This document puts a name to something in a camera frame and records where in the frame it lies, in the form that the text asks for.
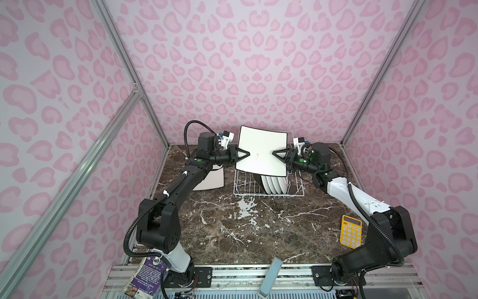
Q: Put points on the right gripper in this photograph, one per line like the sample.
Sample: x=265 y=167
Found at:
x=290 y=157

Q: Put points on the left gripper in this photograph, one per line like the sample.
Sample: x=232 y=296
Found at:
x=233 y=151

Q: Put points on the white square plate black rim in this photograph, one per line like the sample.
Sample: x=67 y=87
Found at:
x=214 y=180

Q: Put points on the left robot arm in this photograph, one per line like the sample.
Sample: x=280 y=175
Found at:
x=156 y=231

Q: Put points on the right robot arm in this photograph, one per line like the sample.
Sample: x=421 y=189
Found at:
x=390 y=235

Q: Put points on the white round plate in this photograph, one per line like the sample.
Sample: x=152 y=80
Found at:
x=277 y=185
x=265 y=185
x=284 y=184
x=271 y=185

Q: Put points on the yellow calculator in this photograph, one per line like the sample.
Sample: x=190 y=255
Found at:
x=351 y=232

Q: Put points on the grey-blue phone-like device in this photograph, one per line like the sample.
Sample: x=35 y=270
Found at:
x=270 y=278

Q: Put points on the purple booklet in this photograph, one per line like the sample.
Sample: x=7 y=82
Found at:
x=146 y=281

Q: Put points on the white wire dish rack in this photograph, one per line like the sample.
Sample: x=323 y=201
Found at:
x=245 y=185

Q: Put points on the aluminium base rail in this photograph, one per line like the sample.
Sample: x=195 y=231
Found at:
x=303 y=281

